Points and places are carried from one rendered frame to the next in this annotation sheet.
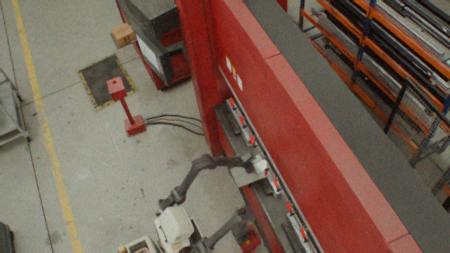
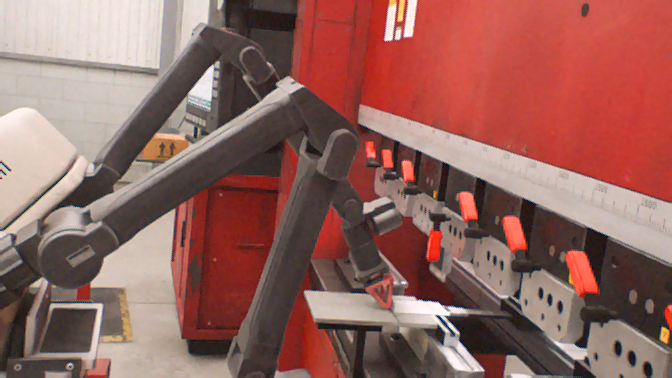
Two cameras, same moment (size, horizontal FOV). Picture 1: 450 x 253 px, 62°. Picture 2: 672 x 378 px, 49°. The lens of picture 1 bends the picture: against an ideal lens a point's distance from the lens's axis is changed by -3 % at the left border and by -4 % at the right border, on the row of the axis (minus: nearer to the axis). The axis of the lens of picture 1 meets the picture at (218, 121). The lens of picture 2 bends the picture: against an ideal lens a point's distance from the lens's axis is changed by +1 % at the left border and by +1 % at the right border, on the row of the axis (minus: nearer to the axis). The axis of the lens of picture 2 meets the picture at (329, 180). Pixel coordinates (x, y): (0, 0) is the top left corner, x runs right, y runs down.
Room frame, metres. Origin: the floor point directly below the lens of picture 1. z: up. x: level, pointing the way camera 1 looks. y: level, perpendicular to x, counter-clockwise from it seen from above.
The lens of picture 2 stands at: (-0.06, -0.15, 1.51)
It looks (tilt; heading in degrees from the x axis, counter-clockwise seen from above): 9 degrees down; 3
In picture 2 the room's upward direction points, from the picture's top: 6 degrees clockwise
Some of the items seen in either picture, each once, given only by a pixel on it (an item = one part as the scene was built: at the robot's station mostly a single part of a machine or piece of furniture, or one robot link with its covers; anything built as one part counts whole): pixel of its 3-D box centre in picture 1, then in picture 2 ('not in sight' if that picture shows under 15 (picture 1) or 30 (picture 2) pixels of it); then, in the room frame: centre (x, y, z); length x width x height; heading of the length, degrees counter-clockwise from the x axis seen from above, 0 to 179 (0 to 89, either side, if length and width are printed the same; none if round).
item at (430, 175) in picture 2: (264, 145); (443, 195); (1.56, -0.31, 1.26); 0.15 x 0.09 x 0.17; 14
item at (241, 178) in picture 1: (249, 172); (367, 308); (1.50, -0.18, 1.00); 0.26 x 0.18 x 0.01; 104
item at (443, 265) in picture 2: not in sight; (440, 254); (1.54, -0.32, 1.13); 0.10 x 0.02 x 0.10; 14
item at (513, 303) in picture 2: not in sight; (502, 310); (1.57, -0.48, 1.01); 0.26 x 0.12 x 0.05; 104
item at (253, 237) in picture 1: (245, 234); not in sight; (1.09, -0.07, 0.75); 0.20 x 0.16 x 0.18; 20
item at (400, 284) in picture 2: (239, 121); (374, 272); (2.07, -0.19, 0.92); 0.50 x 0.06 x 0.10; 14
